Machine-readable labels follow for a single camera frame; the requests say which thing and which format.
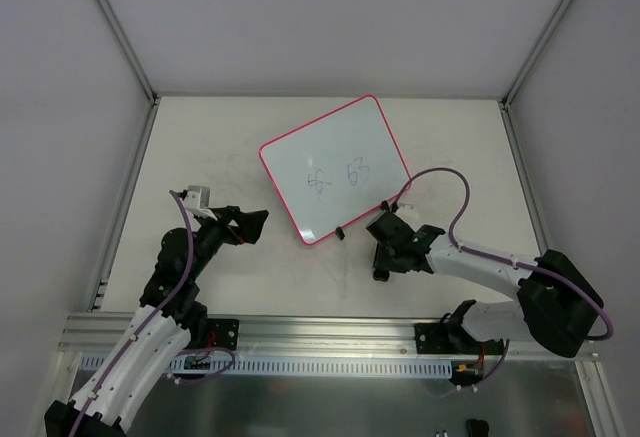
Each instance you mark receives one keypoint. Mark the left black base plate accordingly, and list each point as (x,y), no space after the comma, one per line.
(220,332)

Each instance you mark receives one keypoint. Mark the aluminium frame post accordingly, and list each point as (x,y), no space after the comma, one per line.
(123,42)
(542,40)

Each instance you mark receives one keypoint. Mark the aluminium mounting rail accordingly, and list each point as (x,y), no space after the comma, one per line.
(286,336)

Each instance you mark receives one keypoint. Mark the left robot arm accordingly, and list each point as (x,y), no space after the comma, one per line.
(168,320)

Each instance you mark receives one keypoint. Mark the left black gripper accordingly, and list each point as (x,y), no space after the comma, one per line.
(232,224)

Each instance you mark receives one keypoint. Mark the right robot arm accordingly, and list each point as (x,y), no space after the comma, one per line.
(548,300)

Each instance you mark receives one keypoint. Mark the slotted cable duct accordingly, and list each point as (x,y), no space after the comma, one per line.
(298,366)

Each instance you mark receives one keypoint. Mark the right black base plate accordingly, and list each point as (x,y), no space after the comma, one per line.
(440,339)

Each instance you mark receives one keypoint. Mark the right aluminium frame post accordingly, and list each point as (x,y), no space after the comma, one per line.
(542,40)

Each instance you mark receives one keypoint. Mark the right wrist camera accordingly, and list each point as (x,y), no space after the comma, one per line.
(407,211)

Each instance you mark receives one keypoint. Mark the pink framed whiteboard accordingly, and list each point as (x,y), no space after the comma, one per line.
(336,168)

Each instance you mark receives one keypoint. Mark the left aluminium frame post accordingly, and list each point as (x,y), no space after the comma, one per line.
(123,42)

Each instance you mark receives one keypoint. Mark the black object bottom edge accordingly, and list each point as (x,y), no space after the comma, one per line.
(477,428)

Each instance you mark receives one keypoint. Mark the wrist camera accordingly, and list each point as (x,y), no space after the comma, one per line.
(407,211)
(196,201)

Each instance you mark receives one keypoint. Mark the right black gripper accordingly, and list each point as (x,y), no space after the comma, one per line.
(388,236)

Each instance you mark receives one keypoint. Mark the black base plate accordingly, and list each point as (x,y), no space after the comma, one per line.
(440,339)
(220,332)

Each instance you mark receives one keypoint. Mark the black whiteboard eraser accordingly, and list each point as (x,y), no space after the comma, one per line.
(381,275)

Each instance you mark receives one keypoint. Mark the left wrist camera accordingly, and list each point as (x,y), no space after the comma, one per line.
(196,201)

